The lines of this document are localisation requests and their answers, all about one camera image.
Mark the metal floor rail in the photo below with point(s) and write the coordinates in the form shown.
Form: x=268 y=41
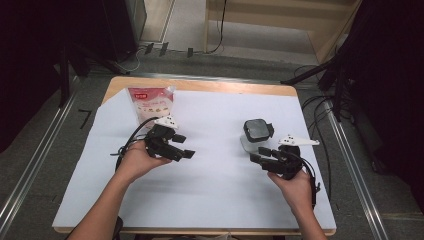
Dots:
x=36 y=160
x=356 y=173

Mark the black cabinet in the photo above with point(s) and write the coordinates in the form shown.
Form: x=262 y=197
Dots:
x=121 y=26

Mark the black metal stand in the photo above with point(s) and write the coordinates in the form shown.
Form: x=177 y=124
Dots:
x=338 y=86
x=65 y=76

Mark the white paper sheet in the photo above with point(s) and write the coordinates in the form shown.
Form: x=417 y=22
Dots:
x=213 y=173

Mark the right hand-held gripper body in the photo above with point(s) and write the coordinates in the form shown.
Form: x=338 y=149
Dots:
x=286 y=163

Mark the black rounded object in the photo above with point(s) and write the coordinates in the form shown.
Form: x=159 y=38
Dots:
x=118 y=230

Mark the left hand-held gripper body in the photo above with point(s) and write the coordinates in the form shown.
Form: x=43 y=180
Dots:
x=160 y=140

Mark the red and white pouch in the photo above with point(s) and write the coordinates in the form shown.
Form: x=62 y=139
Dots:
x=150 y=103

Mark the person's left hand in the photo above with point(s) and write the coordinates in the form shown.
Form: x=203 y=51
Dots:
x=135 y=160

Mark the wooden table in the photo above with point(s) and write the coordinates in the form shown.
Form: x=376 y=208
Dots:
x=216 y=85

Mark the dark curtain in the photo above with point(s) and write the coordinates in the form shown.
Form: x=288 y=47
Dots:
x=30 y=66
x=393 y=83

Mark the person's right hand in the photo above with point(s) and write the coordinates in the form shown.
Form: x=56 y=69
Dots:
x=296 y=193

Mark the clear container with black lid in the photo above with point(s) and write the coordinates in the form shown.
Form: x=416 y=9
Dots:
x=256 y=130

